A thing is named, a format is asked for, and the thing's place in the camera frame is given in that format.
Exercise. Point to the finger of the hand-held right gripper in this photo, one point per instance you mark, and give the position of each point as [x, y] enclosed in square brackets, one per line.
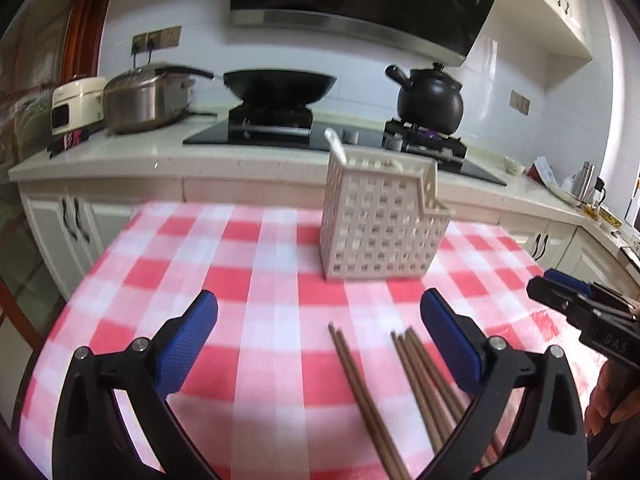
[565, 280]
[550, 294]

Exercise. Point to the steel pressure cooker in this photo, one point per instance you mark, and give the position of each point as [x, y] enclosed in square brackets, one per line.
[142, 102]

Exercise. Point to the brown wooden chopstick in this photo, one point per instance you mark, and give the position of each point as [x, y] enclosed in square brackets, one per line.
[439, 402]
[360, 402]
[369, 402]
[447, 400]
[429, 402]
[419, 402]

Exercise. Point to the white upper wall cabinet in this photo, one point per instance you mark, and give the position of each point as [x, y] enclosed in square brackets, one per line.
[555, 0]

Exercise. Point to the black clay pot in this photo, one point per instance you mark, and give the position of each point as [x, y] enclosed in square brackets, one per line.
[432, 100]

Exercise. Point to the small white cup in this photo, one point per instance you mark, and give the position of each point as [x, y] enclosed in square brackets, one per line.
[514, 166]

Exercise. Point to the yellow box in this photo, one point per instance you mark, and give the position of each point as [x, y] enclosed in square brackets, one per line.
[607, 217]

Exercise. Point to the gold wall switch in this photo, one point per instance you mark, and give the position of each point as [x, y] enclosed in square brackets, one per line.
[520, 101]

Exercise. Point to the person's right hand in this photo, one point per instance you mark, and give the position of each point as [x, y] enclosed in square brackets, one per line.
[607, 405]

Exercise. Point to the small pink black object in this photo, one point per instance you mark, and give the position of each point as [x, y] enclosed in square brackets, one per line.
[72, 140]

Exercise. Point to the white kitchen counter cabinet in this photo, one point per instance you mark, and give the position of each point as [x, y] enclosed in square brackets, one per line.
[75, 220]

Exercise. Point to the white plastic spoon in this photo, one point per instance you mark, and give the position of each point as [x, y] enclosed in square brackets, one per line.
[334, 142]
[392, 162]

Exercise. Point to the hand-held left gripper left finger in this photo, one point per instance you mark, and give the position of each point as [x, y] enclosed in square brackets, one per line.
[197, 315]

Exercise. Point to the black wok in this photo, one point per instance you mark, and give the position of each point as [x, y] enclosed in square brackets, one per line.
[280, 85]

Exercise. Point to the white rice cooker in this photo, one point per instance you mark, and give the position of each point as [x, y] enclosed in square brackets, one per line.
[75, 105]

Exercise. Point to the white plastic utensil basket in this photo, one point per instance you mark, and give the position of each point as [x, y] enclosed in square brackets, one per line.
[380, 230]

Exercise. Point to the red white checked tablecloth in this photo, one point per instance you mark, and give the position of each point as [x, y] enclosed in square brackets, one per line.
[260, 280]

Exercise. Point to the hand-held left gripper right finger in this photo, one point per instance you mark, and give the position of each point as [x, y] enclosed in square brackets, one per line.
[442, 322]

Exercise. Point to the gold wall outlet strip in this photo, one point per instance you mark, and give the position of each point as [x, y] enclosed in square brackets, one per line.
[157, 37]

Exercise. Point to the red white packet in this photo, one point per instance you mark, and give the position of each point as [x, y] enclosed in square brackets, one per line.
[545, 172]

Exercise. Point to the black glass gas stove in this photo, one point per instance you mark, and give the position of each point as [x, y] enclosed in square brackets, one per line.
[210, 135]

